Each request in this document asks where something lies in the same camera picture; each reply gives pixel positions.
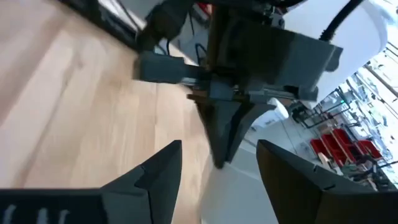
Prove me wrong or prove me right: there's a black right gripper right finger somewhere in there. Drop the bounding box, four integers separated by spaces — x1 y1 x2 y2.
256 139 358 224

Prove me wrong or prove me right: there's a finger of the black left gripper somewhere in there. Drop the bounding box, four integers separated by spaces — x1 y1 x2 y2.
195 99 243 169
225 103 277 163

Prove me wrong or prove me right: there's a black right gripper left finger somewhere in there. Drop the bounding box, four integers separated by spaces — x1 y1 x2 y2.
100 139 183 224

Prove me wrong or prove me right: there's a white shade table lamp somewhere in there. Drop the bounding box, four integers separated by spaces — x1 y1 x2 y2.
251 0 390 130

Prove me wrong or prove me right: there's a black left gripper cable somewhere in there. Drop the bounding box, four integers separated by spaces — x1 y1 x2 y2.
318 0 365 42

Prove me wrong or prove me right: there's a black aluminium table frame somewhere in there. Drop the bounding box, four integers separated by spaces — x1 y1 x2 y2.
60 0 147 50

